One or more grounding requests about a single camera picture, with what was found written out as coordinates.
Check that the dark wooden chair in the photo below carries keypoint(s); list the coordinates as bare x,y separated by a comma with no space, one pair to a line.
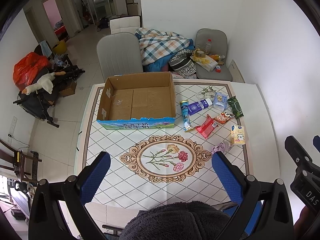
17,161

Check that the white goose plush toy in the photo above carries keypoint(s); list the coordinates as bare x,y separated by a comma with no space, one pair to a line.
44,82

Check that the dark fuzzy hat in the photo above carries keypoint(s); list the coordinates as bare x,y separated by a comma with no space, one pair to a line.
193,220

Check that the red snack pack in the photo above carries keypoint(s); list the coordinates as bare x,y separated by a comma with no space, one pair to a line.
207,127

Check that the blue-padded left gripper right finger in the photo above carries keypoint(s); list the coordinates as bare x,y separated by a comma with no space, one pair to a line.
262,210

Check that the white upholstered chair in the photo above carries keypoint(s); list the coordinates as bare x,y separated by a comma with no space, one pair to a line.
125,25

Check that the grey chair behind table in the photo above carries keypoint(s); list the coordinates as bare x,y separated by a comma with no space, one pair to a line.
119,54

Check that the yellow patterned tissue box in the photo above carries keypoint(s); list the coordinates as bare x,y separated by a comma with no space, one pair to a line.
203,60

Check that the plaid blanket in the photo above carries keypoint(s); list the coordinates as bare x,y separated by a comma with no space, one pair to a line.
150,33

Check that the small red white item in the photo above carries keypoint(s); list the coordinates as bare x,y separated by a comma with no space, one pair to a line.
218,69

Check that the grey chair by wall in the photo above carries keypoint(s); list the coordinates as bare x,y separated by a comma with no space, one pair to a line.
219,46

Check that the yellow bear tissue pack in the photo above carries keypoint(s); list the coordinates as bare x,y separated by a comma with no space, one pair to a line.
238,135

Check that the open cardboard box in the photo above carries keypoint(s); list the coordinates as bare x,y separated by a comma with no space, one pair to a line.
138,101

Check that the clear plastic bottle red cap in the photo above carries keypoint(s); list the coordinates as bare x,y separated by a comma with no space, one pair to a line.
208,47

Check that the blue quilt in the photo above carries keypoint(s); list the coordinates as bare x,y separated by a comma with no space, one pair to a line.
157,66

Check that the orange panda snack pack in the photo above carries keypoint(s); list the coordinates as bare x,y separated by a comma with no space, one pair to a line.
223,118

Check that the small brown cardboard box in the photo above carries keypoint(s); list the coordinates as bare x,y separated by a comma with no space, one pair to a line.
69,89

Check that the blue bear tissue pack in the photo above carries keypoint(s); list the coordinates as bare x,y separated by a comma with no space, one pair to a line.
220,102

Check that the orange plastic bag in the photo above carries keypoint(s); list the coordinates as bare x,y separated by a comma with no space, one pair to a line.
26,70

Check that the floral patterned tablecloth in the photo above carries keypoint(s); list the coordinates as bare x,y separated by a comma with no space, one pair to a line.
153,167

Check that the blue white tube box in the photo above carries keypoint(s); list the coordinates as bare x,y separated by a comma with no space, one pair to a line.
198,106

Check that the blue milk powder stick pack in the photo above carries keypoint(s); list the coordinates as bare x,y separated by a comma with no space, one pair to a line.
184,105

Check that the black white patterned bag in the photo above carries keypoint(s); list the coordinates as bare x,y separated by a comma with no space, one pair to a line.
182,64

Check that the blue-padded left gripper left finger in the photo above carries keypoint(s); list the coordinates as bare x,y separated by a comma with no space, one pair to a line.
46,219

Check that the dark green wipes pack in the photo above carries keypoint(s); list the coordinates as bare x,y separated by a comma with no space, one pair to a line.
235,107

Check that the yellow bucket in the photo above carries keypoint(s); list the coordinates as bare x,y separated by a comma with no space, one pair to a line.
60,48

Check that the black folding stroller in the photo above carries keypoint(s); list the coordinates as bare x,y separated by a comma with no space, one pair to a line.
38,102

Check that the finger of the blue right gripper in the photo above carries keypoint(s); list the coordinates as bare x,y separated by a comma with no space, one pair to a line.
316,142

